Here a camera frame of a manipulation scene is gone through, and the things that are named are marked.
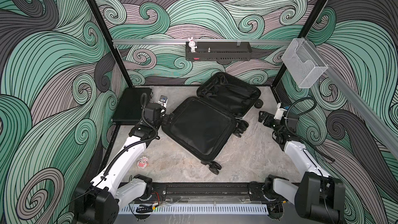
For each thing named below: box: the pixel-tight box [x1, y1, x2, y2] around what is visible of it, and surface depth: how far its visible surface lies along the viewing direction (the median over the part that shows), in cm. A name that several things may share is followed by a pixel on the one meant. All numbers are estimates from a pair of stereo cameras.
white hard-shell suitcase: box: [161, 72, 264, 175], surface depth 94 cm
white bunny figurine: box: [188, 36, 198, 53], surface depth 90 cm
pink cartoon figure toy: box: [136, 156, 150, 170], surface depth 81 cm
